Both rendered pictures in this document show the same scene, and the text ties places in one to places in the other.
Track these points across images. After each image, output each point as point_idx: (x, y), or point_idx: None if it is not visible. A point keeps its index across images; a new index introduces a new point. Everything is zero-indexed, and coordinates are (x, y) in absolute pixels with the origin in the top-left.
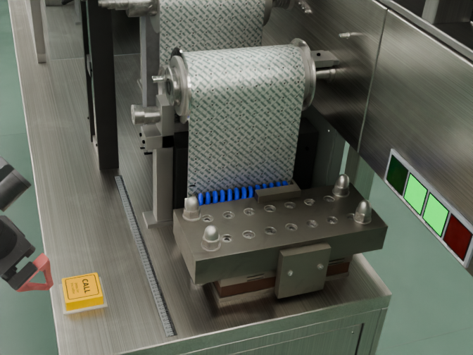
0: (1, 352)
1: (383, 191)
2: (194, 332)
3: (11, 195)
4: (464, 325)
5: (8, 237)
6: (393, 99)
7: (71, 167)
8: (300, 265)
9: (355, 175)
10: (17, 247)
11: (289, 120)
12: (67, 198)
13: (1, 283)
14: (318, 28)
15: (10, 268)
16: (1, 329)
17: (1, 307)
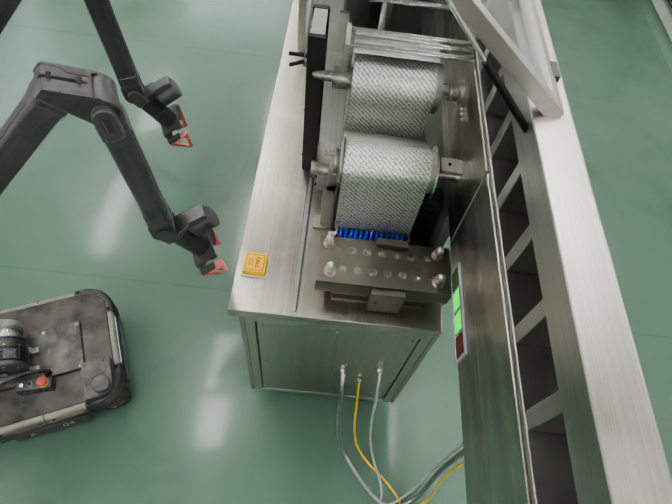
0: (240, 231)
1: None
2: (307, 314)
3: (205, 230)
4: None
5: (203, 246)
6: (470, 233)
7: (285, 160)
8: (383, 300)
9: None
10: (207, 252)
11: (412, 203)
12: (273, 187)
13: (253, 183)
14: (463, 138)
15: (201, 263)
16: (243, 215)
17: (248, 200)
